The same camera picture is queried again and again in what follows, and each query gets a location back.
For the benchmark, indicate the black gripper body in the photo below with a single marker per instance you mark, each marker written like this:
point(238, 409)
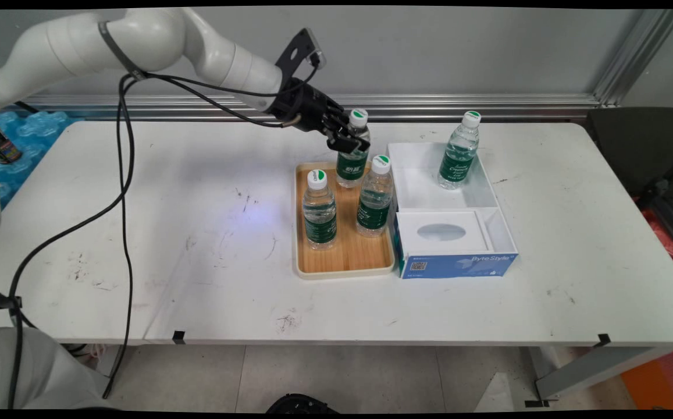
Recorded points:
point(304, 107)

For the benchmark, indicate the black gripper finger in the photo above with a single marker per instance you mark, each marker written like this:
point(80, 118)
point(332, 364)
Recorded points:
point(341, 115)
point(348, 142)

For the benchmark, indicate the green label water bottle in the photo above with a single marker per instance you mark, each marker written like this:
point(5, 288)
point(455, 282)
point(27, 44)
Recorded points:
point(352, 167)
point(458, 160)
point(320, 230)
point(374, 209)

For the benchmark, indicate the grey robot base cover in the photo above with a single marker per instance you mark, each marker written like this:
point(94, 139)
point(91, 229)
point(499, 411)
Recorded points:
point(45, 372)

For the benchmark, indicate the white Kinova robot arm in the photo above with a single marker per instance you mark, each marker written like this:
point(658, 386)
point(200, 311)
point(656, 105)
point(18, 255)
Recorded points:
point(80, 41)

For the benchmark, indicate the white open box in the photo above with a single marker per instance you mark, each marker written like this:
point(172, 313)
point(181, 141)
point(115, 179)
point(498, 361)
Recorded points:
point(417, 186)

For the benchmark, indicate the wooden tray with cream rim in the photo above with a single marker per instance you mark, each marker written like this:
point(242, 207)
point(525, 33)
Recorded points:
point(348, 256)

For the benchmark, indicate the blue ByteStyle tissue box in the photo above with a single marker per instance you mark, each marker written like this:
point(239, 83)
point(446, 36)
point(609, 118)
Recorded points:
point(458, 265)

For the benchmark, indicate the blue wrapped bottle pack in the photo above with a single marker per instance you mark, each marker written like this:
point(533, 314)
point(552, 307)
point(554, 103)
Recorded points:
point(39, 131)

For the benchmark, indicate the black round object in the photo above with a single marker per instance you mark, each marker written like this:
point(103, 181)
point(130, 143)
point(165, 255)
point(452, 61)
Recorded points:
point(301, 404)

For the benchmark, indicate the black chair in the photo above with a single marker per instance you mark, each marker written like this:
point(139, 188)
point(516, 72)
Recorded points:
point(633, 145)

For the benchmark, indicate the colourful drink can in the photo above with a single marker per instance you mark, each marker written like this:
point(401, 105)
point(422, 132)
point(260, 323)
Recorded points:
point(0, 142)

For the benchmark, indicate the red patterned item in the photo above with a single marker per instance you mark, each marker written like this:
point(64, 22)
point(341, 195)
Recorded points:
point(665, 238)

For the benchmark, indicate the grey table leg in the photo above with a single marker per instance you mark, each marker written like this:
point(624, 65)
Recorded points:
point(592, 369)

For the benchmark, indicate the orange box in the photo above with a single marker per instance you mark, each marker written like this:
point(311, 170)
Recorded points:
point(662, 384)

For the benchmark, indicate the horizontal aluminium rail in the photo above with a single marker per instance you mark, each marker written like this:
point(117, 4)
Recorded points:
point(429, 107)

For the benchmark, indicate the slanted aluminium post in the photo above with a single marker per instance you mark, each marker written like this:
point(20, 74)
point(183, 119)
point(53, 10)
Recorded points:
point(638, 58)

